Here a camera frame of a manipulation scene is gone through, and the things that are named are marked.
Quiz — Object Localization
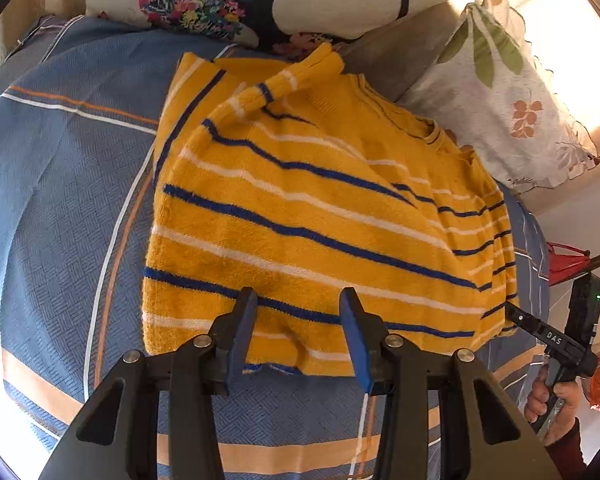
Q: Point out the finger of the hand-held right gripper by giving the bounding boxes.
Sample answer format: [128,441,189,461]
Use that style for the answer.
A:
[505,302,549,342]

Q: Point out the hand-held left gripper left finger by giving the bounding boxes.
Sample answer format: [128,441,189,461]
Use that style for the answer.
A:
[40,287,259,480]

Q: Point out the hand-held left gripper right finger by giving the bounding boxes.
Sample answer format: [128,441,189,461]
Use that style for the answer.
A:
[339,287,562,480]

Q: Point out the yellow striped sweater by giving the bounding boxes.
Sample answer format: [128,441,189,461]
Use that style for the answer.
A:
[141,42,520,378]

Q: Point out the person's right forearm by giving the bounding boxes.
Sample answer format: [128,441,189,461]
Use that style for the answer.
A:
[542,417,589,480]

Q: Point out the person's right hand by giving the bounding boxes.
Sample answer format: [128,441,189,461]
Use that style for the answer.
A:
[524,364,585,447]

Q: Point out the red plastic bag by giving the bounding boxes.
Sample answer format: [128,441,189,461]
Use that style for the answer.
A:
[546,241,592,287]

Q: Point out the white leaf print pillow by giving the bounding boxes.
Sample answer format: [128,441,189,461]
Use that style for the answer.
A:
[397,0,600,195]

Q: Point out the blue plaid bed sheet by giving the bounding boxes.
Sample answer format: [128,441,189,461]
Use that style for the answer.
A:
[0,15,551,480]

